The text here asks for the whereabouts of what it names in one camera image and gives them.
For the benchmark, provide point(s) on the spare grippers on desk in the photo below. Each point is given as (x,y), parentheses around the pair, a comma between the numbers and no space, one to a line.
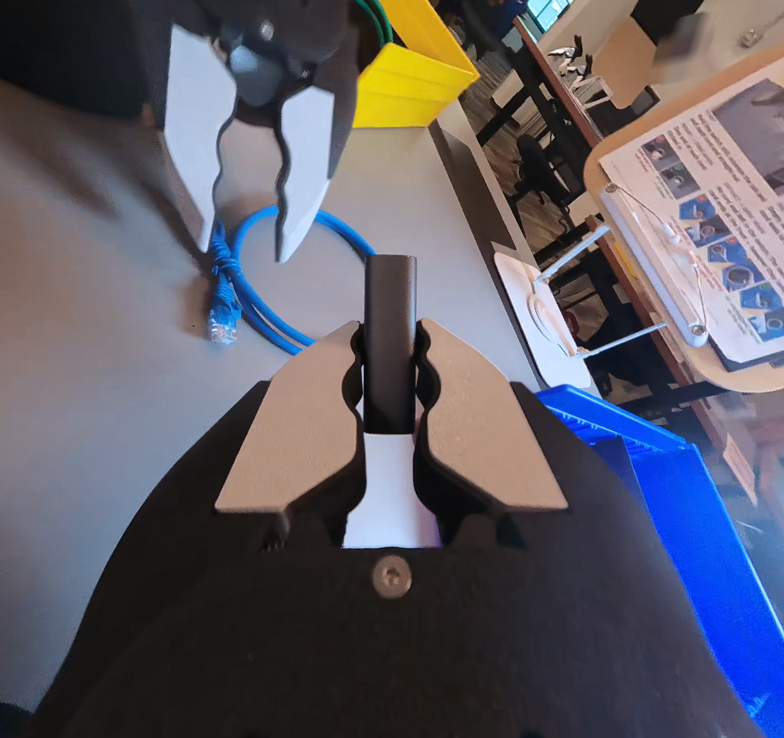
(573,55)

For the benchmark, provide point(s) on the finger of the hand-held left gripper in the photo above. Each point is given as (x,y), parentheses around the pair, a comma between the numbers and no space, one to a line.
(193,119)
(309,150)

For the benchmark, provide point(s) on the wooden desk with black legs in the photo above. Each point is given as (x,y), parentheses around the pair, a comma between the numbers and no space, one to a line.
(551,70)

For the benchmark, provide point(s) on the printed instruction sheet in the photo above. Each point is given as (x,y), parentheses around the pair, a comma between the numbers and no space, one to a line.
(735,199)

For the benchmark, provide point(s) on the black mesh cushion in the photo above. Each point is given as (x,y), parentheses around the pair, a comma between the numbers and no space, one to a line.
(61,34)

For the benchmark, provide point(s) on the tan chair back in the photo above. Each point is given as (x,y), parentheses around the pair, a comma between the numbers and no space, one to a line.
(625,64)

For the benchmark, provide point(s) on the black office chair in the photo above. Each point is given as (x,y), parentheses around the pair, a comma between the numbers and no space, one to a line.
(539,168)

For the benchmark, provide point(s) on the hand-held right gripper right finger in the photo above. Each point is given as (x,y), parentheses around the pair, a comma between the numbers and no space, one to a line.
(484,432)

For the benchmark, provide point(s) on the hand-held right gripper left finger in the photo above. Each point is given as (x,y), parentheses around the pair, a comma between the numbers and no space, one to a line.
(294,426)

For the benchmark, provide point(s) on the light wooden board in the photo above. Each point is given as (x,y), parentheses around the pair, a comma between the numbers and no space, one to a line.
(625,138)

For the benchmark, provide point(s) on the black ethernet port adapter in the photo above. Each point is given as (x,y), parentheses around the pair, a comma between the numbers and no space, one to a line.
(389,334)

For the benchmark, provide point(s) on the blue plastic bin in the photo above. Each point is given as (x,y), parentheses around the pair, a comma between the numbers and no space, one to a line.
(704,536)

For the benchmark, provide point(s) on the yellow plastic bin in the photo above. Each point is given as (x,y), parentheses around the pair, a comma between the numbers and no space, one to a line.
(404,89)

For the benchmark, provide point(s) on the black folder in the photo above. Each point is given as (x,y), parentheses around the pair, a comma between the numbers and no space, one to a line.
(753,355)

